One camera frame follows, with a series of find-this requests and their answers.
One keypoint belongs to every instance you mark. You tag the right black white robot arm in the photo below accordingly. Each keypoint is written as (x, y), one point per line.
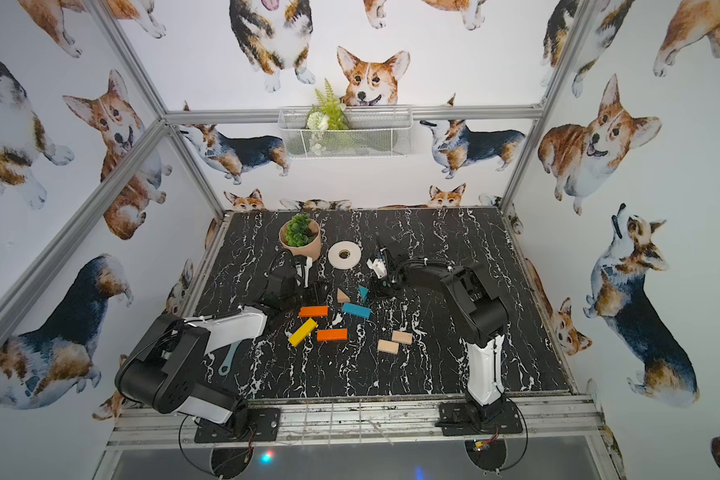
(480, 315)

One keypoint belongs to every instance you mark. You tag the white wire wall basket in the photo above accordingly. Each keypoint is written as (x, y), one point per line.
(351, 133)

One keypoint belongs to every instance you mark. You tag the right natural wood block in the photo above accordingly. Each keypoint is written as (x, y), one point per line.
(402, 337)

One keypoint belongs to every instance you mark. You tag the blue rectangular block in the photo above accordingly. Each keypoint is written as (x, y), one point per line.
(356, 310)

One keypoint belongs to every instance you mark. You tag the green fern with white flower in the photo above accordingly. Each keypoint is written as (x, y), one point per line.
(327, 114)

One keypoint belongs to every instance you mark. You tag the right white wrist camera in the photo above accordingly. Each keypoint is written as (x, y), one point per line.
(379, 268)

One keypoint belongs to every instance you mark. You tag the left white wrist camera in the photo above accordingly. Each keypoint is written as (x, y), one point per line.
(307, 264)

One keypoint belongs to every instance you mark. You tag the lower orange rectangular block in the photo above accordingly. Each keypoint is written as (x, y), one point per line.
(332, 335)

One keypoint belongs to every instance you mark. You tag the left natural wood block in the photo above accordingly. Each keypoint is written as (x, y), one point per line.
(389, 347)

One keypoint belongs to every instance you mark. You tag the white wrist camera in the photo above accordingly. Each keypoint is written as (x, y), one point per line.
(307, 264)
(379, 268)

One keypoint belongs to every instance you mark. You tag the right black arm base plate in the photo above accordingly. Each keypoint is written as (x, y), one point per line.
(469, 419)

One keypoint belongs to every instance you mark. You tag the white tape roll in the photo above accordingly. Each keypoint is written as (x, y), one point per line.
(344, 255)

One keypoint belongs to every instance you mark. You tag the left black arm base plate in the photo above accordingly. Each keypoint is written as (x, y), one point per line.
(258, 424)

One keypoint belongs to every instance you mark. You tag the teal plastic spatula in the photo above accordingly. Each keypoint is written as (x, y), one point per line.
(226, 364)

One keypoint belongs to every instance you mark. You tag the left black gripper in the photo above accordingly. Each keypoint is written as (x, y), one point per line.
(315, 289)

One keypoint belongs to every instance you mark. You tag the natural wood triangle block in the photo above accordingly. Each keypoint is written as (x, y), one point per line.
(342, 297)

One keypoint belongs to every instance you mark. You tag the upper orange rectangular block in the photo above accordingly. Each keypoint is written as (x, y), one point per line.
(314, 311)

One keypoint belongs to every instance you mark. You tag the terracotta pot with green plant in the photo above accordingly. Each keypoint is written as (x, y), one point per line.
(301, 235)

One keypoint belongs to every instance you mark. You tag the orange rectangular block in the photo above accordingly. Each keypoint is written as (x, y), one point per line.
(332, 335)
(314, 311)

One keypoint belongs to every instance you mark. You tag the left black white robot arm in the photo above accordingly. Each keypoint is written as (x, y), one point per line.
(164, 370)

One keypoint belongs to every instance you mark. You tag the yellow rectangular block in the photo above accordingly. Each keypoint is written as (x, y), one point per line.
(302, 332)

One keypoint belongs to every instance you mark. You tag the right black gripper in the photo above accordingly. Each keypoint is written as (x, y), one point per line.
(377, 290)

